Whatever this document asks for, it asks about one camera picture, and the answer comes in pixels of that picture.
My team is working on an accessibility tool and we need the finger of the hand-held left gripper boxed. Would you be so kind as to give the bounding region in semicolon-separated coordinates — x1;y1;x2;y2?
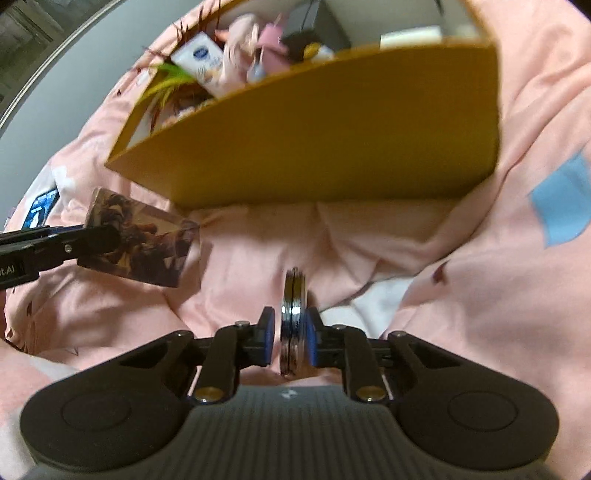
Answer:
39;224;122;274

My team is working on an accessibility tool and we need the dark grey box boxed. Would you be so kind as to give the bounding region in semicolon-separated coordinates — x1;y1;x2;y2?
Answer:
281;0;354;47

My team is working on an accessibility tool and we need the brown picture card box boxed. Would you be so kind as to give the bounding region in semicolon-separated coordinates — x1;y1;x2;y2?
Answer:
76;187;201;289

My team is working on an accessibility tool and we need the round metal compact mirror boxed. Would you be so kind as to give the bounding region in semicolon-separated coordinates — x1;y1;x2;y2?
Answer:
278;267;308;380

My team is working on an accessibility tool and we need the pink plush toy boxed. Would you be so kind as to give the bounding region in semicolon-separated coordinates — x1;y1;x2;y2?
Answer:
215;13;262;84

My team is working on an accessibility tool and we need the red and green feather toy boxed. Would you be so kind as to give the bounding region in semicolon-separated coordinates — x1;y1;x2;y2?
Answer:
139;0;222;134

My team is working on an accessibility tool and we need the yellow cardboard box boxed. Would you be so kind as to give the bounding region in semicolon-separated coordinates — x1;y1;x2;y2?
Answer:
105;0;502;210

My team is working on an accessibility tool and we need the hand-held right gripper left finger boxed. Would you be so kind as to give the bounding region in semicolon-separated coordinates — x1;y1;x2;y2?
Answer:
117;306;278;407

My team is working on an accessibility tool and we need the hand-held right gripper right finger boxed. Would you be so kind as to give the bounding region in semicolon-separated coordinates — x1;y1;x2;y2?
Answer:
305;306;462;402

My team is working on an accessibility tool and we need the white lotion tube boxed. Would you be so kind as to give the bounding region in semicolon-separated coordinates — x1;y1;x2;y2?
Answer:
171;32;232;99

